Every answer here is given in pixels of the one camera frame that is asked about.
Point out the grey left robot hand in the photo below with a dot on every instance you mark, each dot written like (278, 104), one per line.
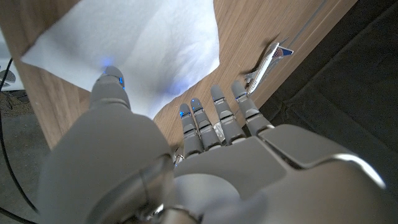
(217, 174)

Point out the white toy airplane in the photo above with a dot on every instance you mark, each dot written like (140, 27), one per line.
(262, 68)

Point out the white paper towel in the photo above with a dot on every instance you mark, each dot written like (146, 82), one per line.
(140, 40)

